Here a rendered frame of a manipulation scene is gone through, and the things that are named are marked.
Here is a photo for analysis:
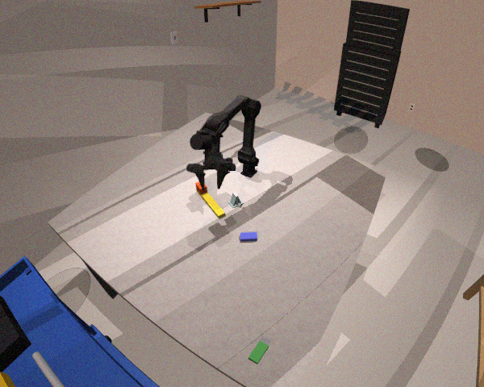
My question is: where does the yellow bar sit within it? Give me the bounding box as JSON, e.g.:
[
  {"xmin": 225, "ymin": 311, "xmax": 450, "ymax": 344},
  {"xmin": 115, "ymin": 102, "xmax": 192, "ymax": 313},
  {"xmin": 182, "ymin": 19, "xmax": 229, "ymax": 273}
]
[{"xmin": 196, "ymin": 182, "xmax": 225, "ymax": 218}]

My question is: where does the blue rectangular block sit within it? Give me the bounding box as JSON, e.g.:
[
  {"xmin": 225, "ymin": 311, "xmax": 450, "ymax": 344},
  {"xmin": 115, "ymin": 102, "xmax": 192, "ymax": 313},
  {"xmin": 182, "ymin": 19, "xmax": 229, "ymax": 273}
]
[{"xmin": 240, "ymin": 232, "xmax": 257, "ymax": 242}]

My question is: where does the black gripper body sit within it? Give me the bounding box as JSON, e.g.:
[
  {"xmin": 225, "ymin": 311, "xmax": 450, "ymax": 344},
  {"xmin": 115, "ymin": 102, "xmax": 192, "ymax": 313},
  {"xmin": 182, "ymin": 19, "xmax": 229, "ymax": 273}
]
[{"xmin": 186, "ymin": 149, "xmax": 236, "ymax": 173}]

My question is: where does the green rectangular bar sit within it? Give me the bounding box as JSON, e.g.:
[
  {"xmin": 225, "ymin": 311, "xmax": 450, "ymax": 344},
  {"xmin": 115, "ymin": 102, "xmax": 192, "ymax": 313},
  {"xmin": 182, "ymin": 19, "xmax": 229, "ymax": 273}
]
[{"xmin": 248, "ymin": 341, "xmax": 269, "ymax": 364}]

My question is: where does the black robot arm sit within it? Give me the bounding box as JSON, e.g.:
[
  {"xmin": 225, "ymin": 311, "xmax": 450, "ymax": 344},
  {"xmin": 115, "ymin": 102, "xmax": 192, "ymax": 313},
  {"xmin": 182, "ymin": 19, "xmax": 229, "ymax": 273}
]
[{"xmin": 190, "ymin": 95, "xmax": 261, "ymax": 177}]

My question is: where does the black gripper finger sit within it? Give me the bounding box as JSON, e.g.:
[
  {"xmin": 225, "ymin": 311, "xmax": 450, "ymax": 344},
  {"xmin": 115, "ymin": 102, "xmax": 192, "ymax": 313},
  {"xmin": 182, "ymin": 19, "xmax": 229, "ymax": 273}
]
[
  {"xmin": 217, "ymin": 171, "xmax": 230, "ymax": 189},
  {"xmin": 196, "ymin": 173, "xmax": 205, "ymax": 190}
]

